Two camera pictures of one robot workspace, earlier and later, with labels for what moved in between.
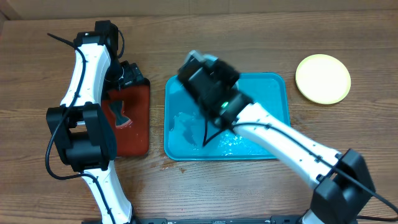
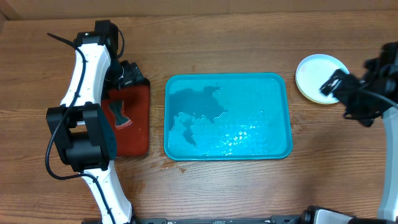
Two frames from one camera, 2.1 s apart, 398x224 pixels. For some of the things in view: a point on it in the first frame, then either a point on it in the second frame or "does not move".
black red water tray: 132,140 does not move
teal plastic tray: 190,135 does not move
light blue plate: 209,60 -> 312,73
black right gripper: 226,73 -> 344,87
